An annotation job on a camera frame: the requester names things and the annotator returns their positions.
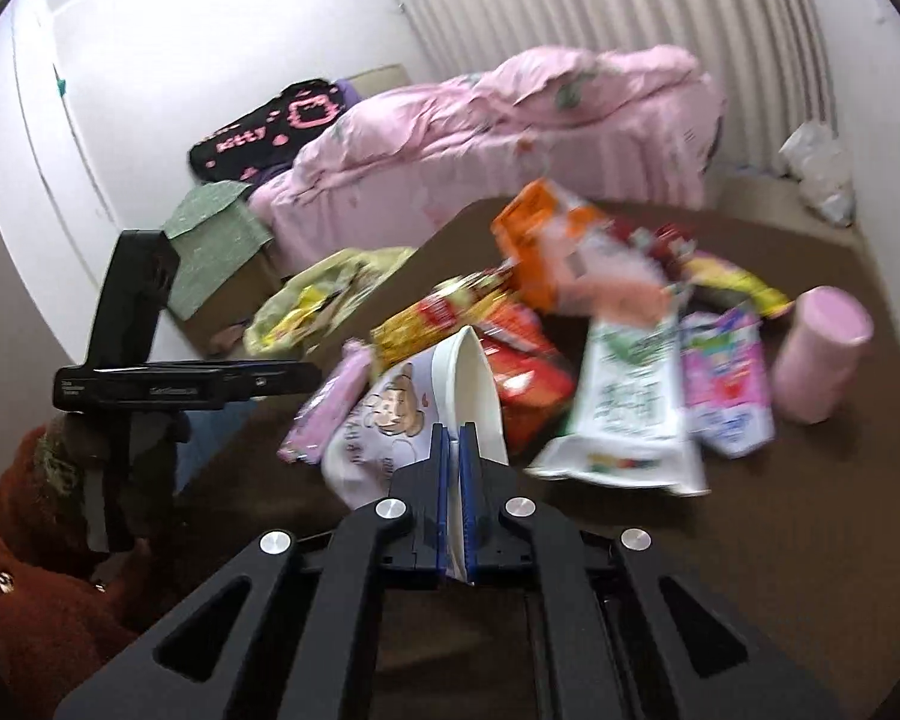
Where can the white plastic bag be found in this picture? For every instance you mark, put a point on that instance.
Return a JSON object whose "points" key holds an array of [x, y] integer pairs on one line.
{"points": [[817, 165]]}

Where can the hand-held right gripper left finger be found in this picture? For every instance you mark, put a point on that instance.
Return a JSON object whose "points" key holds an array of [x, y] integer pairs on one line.
{"points": [[442, 499]]}

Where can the white cartoon print paper bowl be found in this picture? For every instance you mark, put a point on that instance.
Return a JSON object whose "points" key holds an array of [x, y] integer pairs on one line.
{"points": [[390, 420]]}

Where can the pink yellow snack packet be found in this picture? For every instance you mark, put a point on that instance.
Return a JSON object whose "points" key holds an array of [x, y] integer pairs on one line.
{"points": [[735, 281]]}

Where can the pink floral duvet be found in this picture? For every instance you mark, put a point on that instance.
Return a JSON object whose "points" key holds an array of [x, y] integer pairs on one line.
{"points": [[510, 105]]}

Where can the trash bin with yellow bag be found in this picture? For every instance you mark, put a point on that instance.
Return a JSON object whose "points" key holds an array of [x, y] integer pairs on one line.
{"points": [[300, 307]]}

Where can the white green packet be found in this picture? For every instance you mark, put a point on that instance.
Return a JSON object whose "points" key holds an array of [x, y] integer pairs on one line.
{"points": [[622, 405]]}

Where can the pink cup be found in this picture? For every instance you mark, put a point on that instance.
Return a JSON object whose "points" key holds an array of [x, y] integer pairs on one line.
{"points": [[817, 360]]}

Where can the bed with pink floral sheet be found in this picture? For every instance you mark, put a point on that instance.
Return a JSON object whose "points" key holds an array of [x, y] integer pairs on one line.
{"points": [[390, 210]]}

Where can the thin pink packet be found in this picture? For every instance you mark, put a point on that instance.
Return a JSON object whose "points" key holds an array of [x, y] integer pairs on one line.
{"points": [[322, 412]]}

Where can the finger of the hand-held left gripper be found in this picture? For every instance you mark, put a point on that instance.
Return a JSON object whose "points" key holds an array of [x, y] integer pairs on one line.
{"points": [[270, 377]]}

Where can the black pink printed blanket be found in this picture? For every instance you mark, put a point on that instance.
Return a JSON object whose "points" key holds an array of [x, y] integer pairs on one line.
{"points": [[262, 131]]}

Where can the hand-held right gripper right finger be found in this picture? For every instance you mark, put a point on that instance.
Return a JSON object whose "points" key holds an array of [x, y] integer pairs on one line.
{"points": [[470, 499]]}

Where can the cardboard box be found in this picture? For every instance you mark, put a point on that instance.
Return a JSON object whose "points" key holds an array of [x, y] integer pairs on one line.
{"points": [[225, 319]]}

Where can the pink white packet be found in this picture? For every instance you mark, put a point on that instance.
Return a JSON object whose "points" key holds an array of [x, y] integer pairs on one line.
{"points": [[724, 382]]}

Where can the blue cloth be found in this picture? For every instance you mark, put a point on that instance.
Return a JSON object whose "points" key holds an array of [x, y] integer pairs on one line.
{"points": [[214, 442]]}

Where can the beige headboard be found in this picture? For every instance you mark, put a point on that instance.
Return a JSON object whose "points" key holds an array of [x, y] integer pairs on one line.
{"points": [[379, 81]]}

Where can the yellow red noodle snack packet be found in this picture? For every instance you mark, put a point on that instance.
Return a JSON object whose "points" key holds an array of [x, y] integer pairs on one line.
{"points": [[420, 322]]}

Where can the dark red snack packet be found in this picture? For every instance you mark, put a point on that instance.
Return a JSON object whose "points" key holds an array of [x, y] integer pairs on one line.
{"points": [[656, 244]]}

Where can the white door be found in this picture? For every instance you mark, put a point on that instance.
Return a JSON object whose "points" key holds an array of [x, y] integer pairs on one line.
{"points": [[52, 150]]}

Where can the orange snack packet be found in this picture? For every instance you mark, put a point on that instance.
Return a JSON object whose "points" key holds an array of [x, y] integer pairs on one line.
{"points": [[529, 240]]}

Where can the purple pillow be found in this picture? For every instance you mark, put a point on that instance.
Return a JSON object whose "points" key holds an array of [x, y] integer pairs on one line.
{"points": [[356, 96]]}

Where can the white pleated curtain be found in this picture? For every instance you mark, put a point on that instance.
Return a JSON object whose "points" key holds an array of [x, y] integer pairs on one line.
{"points": [[607, 15]]}

